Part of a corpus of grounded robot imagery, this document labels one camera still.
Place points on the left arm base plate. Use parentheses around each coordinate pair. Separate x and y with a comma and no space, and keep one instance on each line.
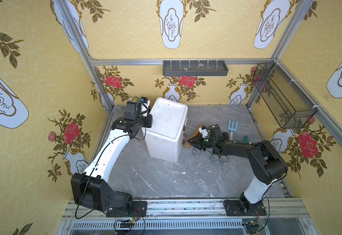
(133,209)

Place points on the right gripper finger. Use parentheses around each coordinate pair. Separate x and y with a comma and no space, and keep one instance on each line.
(193,140)
(195,145)

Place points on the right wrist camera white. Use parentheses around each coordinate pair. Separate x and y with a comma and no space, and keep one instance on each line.
(204,131)

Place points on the red glitter microphone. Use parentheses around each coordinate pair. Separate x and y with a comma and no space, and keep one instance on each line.
(196,152)

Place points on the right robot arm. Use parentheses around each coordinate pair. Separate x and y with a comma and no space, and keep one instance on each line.
(267,165)

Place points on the teal gardening glove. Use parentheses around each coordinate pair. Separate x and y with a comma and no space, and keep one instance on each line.
(246,139)

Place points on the white three-drawer cabinet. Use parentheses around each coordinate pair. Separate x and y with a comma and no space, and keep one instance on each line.
(164,139)

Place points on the black microphone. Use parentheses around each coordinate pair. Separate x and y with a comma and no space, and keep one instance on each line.
(215,158)
(224,159)

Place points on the grey wall shelf tray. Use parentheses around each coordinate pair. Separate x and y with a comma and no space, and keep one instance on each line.
(195,67)

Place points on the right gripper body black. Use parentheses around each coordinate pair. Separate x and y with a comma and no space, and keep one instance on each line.
(202,141)

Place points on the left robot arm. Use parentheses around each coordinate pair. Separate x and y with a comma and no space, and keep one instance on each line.
(90,188)

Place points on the black wire mesh basket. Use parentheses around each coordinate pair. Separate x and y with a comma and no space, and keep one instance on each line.
(286,101)

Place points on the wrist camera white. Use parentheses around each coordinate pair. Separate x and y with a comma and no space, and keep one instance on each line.
(145,106)
(204,131)

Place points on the light blue garden fork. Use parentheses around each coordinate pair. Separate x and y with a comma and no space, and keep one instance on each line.
(232,128)

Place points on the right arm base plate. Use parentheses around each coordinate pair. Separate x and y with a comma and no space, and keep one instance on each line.
(241,208)

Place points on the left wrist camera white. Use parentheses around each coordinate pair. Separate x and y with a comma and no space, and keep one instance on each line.
(145,106)

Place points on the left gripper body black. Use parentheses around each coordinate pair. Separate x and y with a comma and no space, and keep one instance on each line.
(147,120)

